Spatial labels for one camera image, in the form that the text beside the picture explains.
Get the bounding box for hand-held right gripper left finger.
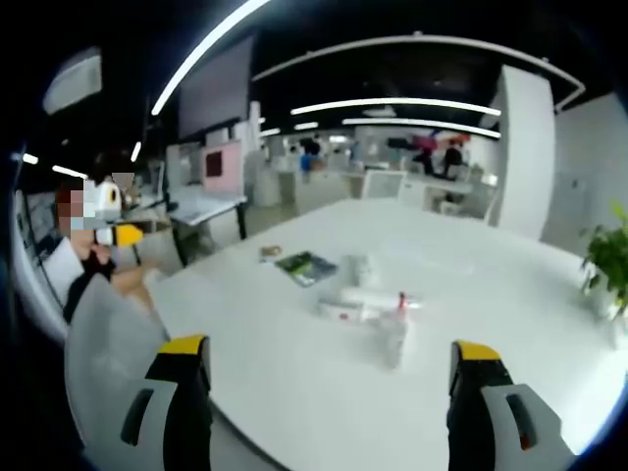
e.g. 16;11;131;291
115;335;215;471

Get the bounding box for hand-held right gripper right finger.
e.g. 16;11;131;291
445;340;578;471

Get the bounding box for clear skincare bottle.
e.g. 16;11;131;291
372;313;412;370

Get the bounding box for white skincare bottle red pump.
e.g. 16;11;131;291
367;290;424;318

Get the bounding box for white skincare tube red label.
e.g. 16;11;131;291
317;287;370;324

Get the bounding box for grey chair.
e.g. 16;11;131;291
63;273;172;455

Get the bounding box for green booklet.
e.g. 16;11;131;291
274;250;340;288

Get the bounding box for green potted plant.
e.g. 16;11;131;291
580;199;628;347

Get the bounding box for white desk black legs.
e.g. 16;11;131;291
165;187;249;269

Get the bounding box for white mesh chair back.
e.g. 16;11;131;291
361;169;407;200

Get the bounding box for pink partition board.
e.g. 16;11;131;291
199;140;244;193

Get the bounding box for white pillar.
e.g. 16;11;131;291
489;65;557;241

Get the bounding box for large dark screen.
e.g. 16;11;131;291
177;35;255;141

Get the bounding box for white ceiling panel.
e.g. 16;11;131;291
41;47;104;116

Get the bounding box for long ceiling light strip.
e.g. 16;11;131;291
150;0;272;118

